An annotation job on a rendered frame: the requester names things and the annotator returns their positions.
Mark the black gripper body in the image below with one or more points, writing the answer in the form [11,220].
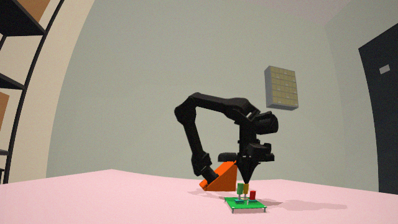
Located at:
[232,157]

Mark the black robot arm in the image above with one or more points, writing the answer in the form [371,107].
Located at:
[234,108]

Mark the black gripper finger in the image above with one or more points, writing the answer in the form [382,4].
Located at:
[251,168]
[243,168]

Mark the green circuit board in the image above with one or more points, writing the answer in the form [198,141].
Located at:
[244,202]

